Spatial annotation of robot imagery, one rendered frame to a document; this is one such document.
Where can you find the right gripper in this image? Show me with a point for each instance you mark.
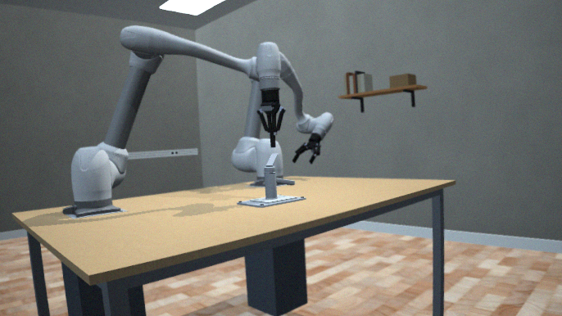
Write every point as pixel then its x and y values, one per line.
pixel 271 95

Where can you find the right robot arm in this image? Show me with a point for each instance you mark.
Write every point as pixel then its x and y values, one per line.
pixel 95 169

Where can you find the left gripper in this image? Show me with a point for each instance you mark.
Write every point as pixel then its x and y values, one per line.
pixel 314 141

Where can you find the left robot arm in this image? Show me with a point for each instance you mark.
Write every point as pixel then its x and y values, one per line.
pixel 252 154

